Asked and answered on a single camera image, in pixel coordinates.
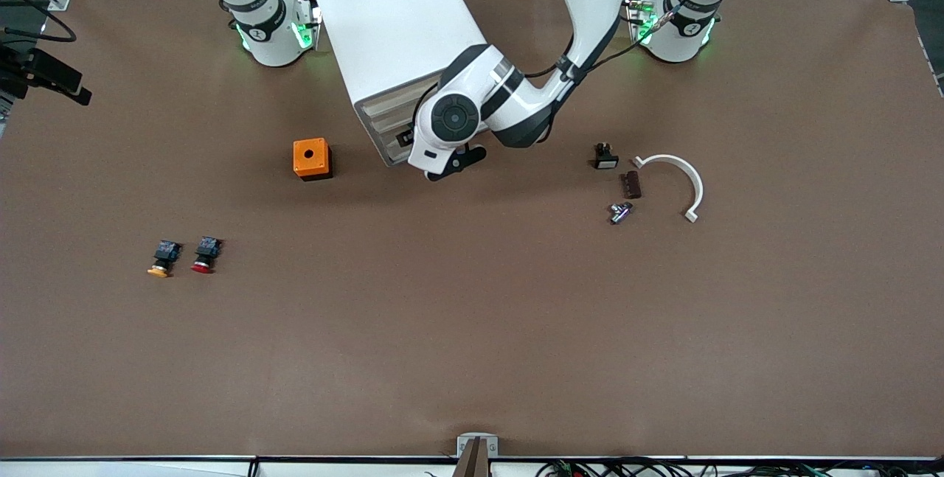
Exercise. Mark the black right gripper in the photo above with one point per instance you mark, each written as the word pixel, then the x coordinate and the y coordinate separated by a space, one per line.
pixel 12 69

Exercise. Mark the red push button switch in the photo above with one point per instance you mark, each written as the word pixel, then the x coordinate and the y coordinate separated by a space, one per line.
pixel 206 248

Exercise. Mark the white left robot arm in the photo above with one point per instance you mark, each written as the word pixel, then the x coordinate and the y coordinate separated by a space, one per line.
pixel 516 101

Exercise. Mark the orange button box with hole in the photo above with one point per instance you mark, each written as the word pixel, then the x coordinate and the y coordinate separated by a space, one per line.
pixel 300 149

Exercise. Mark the black white rectangular push button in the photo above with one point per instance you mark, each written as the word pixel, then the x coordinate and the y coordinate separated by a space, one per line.
pixel 606 162

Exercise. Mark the brown table cover sheet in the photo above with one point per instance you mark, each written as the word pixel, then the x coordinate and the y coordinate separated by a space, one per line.
pixel 472 315

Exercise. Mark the brown terminal block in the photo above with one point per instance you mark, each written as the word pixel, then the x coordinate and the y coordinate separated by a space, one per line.
pixel 632 185

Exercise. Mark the yellow push button switch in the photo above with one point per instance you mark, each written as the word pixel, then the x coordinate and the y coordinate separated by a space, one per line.
pixel 166 252

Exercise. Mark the silver key switch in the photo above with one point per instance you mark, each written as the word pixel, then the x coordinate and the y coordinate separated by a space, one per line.
pixel 619 215

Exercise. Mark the white curved plastic bracket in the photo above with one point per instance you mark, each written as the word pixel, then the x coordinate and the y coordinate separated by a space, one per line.
pixel 697 186

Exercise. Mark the grey metal table bracket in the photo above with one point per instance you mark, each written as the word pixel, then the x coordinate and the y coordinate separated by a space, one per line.
pixel 464 441

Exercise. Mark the white table edge rail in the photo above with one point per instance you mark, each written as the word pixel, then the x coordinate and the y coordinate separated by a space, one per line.
pixel 110 469

